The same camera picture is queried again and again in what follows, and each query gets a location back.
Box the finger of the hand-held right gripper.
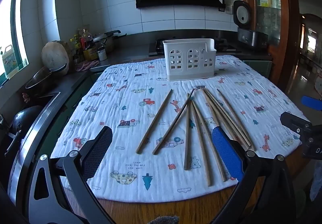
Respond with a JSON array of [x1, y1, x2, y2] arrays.
[[280, 112, 314, 139], [301, 96, 322, 112]]

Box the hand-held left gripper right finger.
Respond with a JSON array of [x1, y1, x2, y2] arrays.
[[212, 126, 300, 224]]

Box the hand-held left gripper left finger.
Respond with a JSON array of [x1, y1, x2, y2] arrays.
[[25, 126, 114, 224]]

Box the spread of wooden chopsticks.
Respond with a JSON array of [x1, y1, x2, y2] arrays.
[[136, 88, 256, 187]]

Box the white plastic utensil holder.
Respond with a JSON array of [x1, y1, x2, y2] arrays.
[[162, 39, 217, 81]]

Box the person's right forearm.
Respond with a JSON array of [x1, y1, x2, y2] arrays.
[[309, 161, 322, 202]]

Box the white printed cloth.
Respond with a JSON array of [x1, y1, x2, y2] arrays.
[[50, 55, 311, 202]]

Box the black wok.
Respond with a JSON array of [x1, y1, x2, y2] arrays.
[[5, 105, 44, 156]]

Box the wooden glass door cabinet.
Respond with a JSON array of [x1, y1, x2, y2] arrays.
[[238, 0, 301, 89]]

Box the pink rag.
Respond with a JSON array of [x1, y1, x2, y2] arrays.
[[75, 61, 100, 72]]

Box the grey knitted clothing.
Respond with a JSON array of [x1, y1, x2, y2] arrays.
[[151, 215, 180, 224]]

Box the black rice cooker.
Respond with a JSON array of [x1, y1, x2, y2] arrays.
[[233, 0, 269, 48]]

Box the small white jar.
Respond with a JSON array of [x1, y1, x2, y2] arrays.
[[98, 47, 108, 62]]

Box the dark soy sauce bottle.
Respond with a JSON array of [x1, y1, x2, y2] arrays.
[[83, 29, 99, 62]]

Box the round wooden chopping board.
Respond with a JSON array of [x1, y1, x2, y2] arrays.
[[41, 40, 73, 75]]

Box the yellow cap bottle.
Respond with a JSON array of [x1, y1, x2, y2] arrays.
[[73, 35, 81, 63]]

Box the steel pressure cooker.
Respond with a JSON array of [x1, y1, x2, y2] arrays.
[[93, 30, 127, 52]]

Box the black gas stove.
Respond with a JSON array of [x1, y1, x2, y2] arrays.
[[148, 37, 243, 57]]

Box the white detergent jug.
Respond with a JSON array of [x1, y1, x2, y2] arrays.
[[2, 44, 19, 79]]

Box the window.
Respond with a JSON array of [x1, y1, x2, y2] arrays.
[[0, 0, 31, 86]]

